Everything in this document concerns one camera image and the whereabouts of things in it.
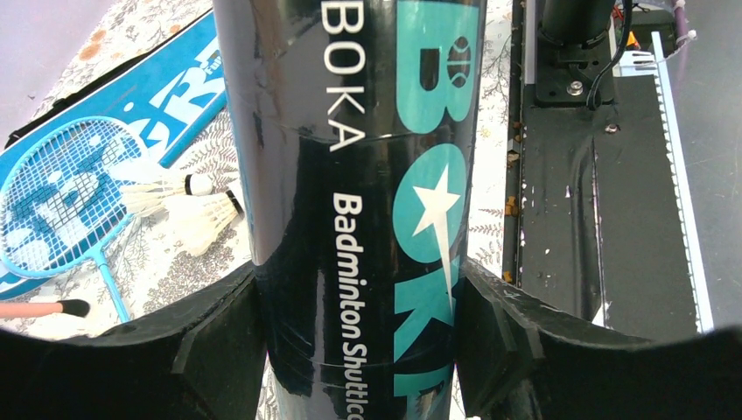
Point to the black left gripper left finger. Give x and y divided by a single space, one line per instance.
201 357

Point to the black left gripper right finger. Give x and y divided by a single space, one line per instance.
519 358

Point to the black shuttlecock tube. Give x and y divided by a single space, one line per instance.
355 124

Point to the white shuttlecock near tripod foot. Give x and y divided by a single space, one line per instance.
199 220

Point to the pink tripod stand legs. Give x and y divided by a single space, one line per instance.
75 307

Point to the white shuttlecock by tripod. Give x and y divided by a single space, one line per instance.
147 198

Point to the light blue racket on bag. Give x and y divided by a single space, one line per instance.
60 206

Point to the blue sport racket bag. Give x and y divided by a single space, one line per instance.
166 96

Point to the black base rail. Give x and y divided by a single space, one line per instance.
599 218

